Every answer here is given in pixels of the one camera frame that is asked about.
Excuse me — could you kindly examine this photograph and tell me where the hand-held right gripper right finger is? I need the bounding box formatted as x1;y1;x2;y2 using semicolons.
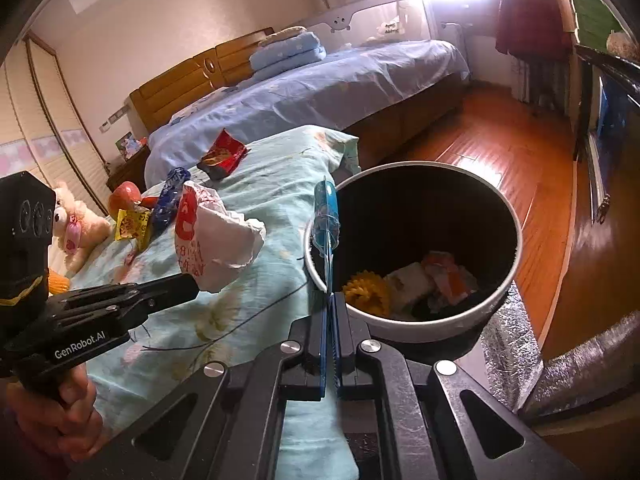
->
333;291;587;480

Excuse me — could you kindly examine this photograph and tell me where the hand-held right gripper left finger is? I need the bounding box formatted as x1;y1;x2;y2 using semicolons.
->
67;305;332;480

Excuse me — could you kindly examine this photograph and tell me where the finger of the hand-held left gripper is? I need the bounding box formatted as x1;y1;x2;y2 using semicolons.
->
47;272;201;331

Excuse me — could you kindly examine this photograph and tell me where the yellow snack wrapper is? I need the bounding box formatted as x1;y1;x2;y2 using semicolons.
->
115;208;152;253

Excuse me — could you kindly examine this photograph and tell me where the yellow corn toy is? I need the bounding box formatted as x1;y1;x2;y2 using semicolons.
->
47;269;71;295
342;271;392;318

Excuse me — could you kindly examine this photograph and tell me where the black round trash bin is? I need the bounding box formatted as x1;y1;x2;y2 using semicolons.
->
304;161;523;343

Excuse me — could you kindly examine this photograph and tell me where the white red-printed plastic bag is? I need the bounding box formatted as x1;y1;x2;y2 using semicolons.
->
175;180;267;295

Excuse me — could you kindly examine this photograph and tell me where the dark blue snack wrapper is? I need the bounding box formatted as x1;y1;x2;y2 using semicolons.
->
150;167;193;238

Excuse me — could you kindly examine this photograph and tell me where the white tissue pack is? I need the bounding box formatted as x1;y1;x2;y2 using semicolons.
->
385;261;436;306

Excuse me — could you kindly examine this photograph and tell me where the red white milk carton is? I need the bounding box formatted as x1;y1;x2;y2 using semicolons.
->
422;251;478;306

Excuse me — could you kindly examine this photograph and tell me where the light blue plastic wrapper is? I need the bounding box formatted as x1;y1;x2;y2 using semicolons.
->
306;176;342;306

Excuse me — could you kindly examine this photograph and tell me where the red snack wrapper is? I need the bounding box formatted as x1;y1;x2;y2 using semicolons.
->
196;128;249;181

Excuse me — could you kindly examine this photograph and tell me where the person's left hand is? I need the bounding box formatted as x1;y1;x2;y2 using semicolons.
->
7;355;108;466

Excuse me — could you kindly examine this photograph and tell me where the beige teddy bear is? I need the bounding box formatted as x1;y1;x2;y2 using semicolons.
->
50;181;113;276

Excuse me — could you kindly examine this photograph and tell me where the red yellow apple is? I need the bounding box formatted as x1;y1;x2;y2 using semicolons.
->
108;181;143;216

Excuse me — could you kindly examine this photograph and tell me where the dark wooden nightstand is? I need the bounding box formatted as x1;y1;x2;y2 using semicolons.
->
106;145;152;193

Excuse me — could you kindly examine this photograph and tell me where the white slatted wardrobe door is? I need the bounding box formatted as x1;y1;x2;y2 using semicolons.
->
0;35;108;221

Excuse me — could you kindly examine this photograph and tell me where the silver foil floor mat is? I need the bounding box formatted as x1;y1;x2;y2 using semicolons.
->
450;280;640;421

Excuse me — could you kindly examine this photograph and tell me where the white blue printed pillow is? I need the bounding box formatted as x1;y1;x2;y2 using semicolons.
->
170;91;221;125

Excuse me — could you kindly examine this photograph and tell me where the brown wooden headboard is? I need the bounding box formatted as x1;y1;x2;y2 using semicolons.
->
129;27;276;131

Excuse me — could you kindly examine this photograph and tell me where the bed with blue sheet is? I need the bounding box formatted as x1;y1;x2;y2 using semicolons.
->
145;39;471;186

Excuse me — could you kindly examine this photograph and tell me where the folded blue blanket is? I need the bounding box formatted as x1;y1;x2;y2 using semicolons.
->
249;31;327;81

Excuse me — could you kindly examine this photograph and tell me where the grey pillow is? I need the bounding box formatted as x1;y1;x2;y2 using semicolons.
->
260;27;307;46

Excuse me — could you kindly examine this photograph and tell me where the grey patterned curtain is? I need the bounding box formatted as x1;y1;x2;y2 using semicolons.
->
512;55;571;111

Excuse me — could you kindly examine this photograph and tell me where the black television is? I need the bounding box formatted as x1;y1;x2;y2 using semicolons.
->
572;42;640;226

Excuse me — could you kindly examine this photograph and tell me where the red hanging coat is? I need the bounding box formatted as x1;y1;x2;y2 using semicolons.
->
495;0;573;58

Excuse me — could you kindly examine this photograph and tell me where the beige fluffy toy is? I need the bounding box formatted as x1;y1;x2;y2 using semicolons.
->
605;30;640;61

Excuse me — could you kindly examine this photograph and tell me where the small photo frame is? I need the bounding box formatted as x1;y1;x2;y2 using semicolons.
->
115;131;141;158

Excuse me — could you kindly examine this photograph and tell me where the wall switch panel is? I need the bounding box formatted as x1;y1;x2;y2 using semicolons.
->
97;107;132;133

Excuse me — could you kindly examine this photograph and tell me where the white bed guard rail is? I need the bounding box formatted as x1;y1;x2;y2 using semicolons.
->
282;0;433;53

